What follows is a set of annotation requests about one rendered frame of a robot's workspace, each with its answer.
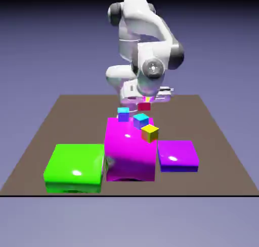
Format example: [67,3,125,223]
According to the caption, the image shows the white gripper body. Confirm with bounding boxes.
[141,86,175,104]

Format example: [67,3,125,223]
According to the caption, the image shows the small red cube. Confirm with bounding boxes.
[137,102,152,112]

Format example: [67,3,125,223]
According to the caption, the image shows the small cyan cube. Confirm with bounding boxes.
[117,107,131,123]
[133,113,150,130]

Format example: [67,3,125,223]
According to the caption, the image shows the small yellow cube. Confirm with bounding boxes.
[141,124,160,144]

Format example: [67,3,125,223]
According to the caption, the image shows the large purple box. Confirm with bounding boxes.
[157,140,200,173]

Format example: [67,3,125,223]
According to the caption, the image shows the large magenta box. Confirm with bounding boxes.
[104,117,158,183]

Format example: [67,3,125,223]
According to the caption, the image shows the large green box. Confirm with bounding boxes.
[42,143,106,194]

